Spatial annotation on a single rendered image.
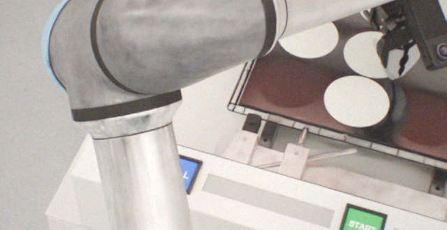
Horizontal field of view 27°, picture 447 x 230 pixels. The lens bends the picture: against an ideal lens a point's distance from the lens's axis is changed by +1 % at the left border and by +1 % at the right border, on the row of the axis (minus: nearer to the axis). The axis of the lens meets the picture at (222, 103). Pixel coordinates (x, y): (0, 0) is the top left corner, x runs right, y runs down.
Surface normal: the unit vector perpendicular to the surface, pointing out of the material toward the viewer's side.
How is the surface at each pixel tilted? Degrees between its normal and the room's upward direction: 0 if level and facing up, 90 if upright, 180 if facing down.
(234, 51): 81
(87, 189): 90
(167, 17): 32
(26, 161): 0
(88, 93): 58
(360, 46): 1
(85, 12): 50
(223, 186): 0
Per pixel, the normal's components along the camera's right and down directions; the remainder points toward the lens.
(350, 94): 0.01, -0.62
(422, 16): 0.22, -0.19
